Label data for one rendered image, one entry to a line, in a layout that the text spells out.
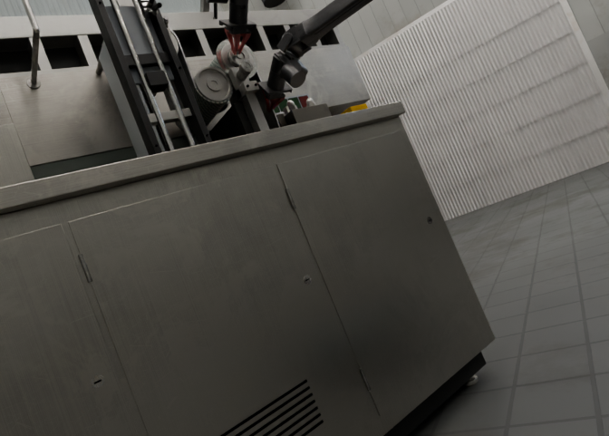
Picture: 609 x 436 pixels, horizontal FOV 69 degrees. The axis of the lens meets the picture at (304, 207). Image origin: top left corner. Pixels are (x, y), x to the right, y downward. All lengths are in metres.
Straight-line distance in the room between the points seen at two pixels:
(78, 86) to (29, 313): 0.99
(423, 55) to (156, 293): 6.96
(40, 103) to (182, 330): 1.00
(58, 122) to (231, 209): 0.81
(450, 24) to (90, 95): 6.44
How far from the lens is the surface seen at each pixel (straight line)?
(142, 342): 0.94
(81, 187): 0.95
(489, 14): 7.54
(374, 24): 8.03
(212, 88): 1.48
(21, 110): 1.69
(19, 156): 1.34
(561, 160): 7.29
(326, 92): 2.19
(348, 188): 1.24
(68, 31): 1.86
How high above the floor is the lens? 0.62
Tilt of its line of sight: 4 degrees up
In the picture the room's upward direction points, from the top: 22 degrees counter-clockwise
